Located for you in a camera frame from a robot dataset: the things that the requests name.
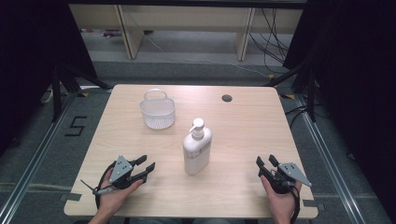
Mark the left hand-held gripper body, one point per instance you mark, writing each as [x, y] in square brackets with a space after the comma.
[120, 169]

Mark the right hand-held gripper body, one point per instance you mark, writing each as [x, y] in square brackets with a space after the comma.
[285, 179]

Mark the white plastic basket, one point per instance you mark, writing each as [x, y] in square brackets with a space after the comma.
[158, 112]

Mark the white pump bottle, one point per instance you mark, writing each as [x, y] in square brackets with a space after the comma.
[196, 147]

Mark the person's right hand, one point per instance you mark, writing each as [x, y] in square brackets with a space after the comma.
[280, 202]

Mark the person's left hand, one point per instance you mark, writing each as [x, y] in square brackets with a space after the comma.
[113, 197]

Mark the black metal stand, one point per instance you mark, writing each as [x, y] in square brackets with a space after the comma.
[62, 87]
[306, 90]

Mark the black curtain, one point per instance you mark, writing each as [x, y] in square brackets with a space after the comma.
[355, 77]
[34, 62]

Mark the light wooden desk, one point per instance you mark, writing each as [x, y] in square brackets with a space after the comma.
[186, 21]

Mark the metal floor rail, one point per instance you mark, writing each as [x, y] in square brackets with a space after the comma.
[330, 161]
[34, 161]

